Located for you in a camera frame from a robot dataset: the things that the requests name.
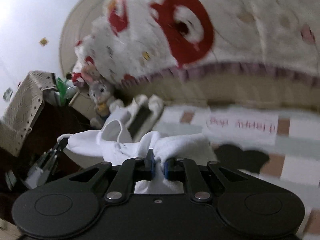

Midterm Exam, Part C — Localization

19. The red white patterned quilt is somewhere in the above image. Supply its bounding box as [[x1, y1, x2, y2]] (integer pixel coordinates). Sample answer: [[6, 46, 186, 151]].
[[73, 0, 319, 84]]

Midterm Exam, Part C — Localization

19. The green plastic bag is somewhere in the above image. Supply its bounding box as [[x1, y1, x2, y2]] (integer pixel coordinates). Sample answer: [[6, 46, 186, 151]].
[[56, 77, 76, 106]]

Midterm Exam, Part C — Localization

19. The white shirt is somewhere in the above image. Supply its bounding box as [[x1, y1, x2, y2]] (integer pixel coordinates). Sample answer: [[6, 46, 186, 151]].
[[57, 120, 217, 194]]

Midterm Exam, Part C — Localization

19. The cream folded garment bottom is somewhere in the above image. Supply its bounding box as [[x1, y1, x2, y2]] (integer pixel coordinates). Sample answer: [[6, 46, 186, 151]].
[[138, 95, 164, 139]]

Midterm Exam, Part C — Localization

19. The cream folded garment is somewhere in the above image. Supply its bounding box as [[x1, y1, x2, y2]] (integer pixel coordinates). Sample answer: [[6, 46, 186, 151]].
[[138, 95, 164, 139], [110, 94, 149, 128]]

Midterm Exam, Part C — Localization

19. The pink bear plush toy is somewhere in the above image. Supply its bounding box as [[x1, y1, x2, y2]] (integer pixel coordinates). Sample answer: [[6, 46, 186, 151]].
[[81, 64, 101, 85]]

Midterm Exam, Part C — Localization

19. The patterned cloth covered furniture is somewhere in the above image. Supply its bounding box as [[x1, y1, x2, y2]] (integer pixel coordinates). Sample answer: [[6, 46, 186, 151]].
[[1, 71, 56, 157]]

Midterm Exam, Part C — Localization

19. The beige nightstand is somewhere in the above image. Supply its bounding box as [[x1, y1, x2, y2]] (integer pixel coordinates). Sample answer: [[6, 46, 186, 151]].
[[68, 92, 97, 120]]

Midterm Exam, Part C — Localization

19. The cream folded garment upper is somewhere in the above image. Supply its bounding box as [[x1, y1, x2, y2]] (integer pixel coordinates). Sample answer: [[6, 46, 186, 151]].
[[110, 94, 149, 128]]

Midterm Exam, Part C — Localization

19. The grey bunny plush toy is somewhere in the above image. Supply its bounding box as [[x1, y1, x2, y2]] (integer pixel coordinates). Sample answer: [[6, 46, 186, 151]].
[[89, 80, 124, 129]]

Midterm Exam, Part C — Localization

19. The black folded garment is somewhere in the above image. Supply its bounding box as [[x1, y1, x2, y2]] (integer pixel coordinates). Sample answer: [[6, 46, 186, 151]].
[[128, 106, 151, 139]]

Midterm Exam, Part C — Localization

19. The black garment on rug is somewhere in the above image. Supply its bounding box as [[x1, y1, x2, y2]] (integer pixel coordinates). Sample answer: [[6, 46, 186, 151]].
[[214, 144, 270, 174]]

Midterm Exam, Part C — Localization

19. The checkered floor rug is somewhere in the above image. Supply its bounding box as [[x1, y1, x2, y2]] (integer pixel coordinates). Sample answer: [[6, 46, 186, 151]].
[[153, 106, 319, 239]]

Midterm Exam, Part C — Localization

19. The beige bed frame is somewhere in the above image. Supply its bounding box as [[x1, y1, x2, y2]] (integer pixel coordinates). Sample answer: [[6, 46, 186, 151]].
[[59, 0, 319, 111]]

